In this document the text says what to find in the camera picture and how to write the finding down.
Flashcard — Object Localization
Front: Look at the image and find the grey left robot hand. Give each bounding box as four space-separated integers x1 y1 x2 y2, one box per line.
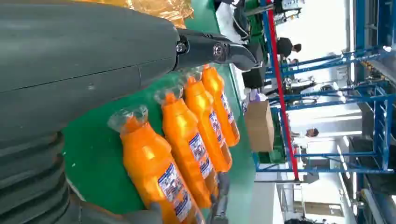
0 0 258 224

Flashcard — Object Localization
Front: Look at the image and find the orange drink bottle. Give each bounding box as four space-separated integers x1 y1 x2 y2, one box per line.
182 72 233 174
107 105 206 224
201 64 241 148
154 88 221 210

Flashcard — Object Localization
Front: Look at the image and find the yellow plastic sheet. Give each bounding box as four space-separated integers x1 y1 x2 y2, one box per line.
74 0 195 29

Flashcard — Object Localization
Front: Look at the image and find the green table mat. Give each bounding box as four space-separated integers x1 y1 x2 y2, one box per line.
61 0 257 224

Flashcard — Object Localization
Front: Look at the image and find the ribbed grey left arm sleeve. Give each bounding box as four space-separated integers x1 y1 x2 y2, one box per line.
0 132 71 224

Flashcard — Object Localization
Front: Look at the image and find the brown cardboard box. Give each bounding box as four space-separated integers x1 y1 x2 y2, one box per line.
243 100 276 153

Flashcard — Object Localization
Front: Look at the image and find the person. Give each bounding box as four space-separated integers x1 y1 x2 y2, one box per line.
290 127 320 139
276 37 303 58

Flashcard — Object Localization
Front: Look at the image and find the red pole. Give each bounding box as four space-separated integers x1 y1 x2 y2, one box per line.
266 0 300 182

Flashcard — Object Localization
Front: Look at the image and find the blue metal rack frame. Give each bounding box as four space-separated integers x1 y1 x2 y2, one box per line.
252 0 396 175

